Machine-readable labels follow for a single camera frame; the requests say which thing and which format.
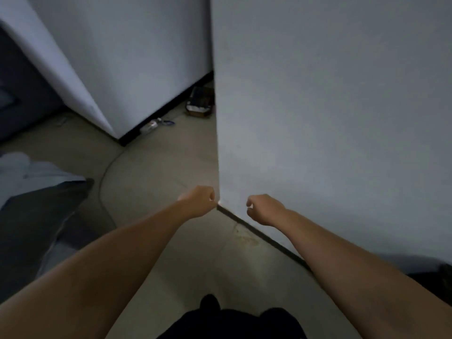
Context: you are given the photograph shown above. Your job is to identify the person's right forearm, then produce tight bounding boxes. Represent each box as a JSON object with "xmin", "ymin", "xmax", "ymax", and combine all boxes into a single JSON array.
[{"xmin": 279, "ymin": 210, "xmax": 452, "ymax": 339}]

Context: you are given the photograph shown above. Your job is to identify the grey and dark bedding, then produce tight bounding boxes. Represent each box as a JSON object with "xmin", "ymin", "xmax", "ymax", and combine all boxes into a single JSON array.
[{"xmin": 0, "ymin": 152, "xmax": 117, "ymax": 305}]

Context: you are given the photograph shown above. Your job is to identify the person's left hand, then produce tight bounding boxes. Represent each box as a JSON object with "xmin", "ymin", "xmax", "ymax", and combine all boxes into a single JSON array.
[{"xmin": 177, "ymin": 186, "xmax": 218, "ymax": 220}]

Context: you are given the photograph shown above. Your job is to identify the thin dark floor cable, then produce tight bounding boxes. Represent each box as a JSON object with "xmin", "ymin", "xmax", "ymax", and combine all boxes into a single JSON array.
[{"xmin": 98, "ymin": 150, "xmax": 125, "ymax": 230}]

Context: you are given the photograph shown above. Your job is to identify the person's right hand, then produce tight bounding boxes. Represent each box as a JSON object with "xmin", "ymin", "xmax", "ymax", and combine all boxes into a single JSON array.
[{"xmin": 246, "ymin": 194, "xmax": 287, "ymax": 228}]

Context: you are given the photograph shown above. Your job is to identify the person's black clothing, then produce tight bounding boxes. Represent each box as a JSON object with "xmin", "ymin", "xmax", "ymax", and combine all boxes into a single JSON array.
[{"xmin": 157, "ymin": 294, "xmax": 308, "ymax": 339}]

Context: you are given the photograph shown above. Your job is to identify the cardboard box with dark contents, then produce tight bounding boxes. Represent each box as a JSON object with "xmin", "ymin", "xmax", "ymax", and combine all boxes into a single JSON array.
[{"xmin": 185, "ymin": 86, "xmax": 215, "ymax": 118}]

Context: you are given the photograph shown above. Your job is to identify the person's left forearm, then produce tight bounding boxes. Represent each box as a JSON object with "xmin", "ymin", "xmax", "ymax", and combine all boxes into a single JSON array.
[{"xmin": 0, "ymin": 199, "xmax": 191, "ymax": 339}]

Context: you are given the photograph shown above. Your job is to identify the dark door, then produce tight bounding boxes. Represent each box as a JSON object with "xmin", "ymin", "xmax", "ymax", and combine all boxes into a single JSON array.
[{"xmin": 0, "ymin": 26, "xmax": 65, "ymax": 142}]

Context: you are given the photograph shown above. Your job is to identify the clear plastic wrapper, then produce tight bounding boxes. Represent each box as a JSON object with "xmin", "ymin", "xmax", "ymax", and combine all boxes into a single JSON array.
[{"xmin": 140, "ymin": 118, "xmax": 176, "ymax": 134}]

